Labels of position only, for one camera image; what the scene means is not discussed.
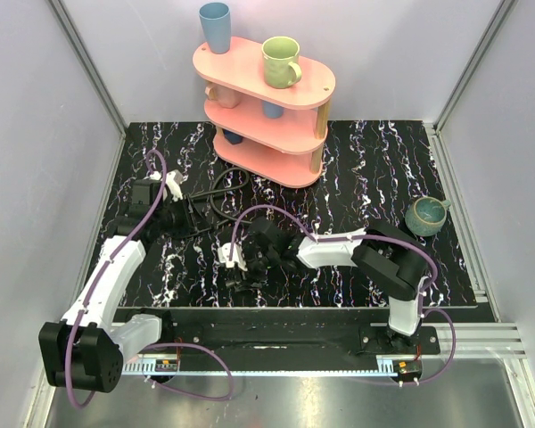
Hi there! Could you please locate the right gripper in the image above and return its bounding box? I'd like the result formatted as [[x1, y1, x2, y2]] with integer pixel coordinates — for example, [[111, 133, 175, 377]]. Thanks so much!
[[233, 246, 278, 292]]

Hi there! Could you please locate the black corrugated hose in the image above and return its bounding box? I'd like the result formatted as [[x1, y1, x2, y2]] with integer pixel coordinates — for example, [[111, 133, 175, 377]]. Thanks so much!
[[186, 167, 273, 228]]

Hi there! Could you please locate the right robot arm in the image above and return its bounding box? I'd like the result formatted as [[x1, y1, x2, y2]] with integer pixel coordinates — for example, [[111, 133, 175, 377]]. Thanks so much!
[[218, 218, 437, 354]]

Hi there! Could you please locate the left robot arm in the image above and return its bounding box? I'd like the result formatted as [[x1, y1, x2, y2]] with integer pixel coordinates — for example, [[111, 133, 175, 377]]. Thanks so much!
[[38, 170, 198, 392]]

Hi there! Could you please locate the dark blue cup lower shelf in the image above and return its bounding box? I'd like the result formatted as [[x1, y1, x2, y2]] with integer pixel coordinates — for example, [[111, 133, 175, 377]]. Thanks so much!
[[223, 129, 243, 145]]

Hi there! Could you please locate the pink three-tier shelf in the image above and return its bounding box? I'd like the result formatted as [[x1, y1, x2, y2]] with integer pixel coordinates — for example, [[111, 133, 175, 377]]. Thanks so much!
[[193, 37, 335, 188]]

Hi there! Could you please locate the pink mug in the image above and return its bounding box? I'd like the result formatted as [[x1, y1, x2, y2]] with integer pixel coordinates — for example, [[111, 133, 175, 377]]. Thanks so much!
[[205, 82, 241, 109]]

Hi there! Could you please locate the blue cup middle shelf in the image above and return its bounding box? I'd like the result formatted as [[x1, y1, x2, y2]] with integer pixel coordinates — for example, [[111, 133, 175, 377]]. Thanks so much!
[[261, 101, 284, 119]]

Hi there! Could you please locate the black marble mat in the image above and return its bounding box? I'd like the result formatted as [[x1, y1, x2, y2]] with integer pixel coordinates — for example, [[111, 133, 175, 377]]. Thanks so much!
[[88, 119, 478, 309]]

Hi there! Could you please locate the green mug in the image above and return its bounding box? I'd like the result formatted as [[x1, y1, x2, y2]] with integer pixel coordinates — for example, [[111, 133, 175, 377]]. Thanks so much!
[[261, 36, 302, 89]]

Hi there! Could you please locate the teal ceramic cup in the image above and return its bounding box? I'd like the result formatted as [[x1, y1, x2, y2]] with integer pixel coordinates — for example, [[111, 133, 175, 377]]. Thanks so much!
[[405, 196, 451, 237]]

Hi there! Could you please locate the blue plastic tumbler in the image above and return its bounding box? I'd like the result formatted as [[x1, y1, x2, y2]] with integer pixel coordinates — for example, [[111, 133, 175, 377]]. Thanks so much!
[[199, 2, 232, 54]]

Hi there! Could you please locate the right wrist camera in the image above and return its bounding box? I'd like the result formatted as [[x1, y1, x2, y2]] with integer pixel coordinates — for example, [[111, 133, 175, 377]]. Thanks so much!
[[218, 243, 247, 271]]

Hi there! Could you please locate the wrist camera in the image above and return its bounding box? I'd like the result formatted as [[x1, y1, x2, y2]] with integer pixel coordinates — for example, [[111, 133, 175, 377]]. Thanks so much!
[[218, 243, 247, 271], [163, 169, 184, 202]]

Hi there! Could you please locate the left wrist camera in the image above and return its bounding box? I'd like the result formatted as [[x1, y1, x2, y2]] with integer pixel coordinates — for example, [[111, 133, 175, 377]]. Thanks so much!
[[163, 169, 184, 202]]

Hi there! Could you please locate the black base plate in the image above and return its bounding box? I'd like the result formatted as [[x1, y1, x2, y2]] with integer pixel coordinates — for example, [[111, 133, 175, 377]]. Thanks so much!
[[117, 308, 440, 373]]

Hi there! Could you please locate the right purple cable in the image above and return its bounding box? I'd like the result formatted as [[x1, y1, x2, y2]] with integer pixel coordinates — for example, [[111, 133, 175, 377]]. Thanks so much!
[[230, 205, 458, 371]]

